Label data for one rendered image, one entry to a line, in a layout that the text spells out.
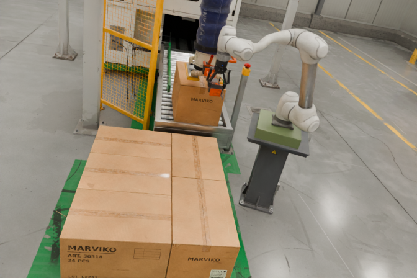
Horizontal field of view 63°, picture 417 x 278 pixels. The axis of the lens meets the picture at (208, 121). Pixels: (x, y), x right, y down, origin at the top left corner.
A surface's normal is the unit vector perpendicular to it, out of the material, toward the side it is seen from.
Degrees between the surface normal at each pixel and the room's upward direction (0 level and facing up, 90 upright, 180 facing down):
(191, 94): 90
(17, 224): 0
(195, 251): 90
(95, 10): 90
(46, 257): 0
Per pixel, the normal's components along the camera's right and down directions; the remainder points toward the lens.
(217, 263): 0.10, 0.49
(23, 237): 0.18, -0.87
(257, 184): -0.22, 0.43
